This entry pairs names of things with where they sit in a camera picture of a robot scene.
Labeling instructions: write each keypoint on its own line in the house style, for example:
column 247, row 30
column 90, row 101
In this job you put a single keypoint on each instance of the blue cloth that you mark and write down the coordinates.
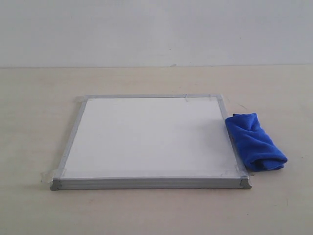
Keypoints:
column 254, row 146

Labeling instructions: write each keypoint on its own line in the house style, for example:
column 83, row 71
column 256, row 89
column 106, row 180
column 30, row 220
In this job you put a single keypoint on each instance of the white board with metal frame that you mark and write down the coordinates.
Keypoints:
column 150, row 142

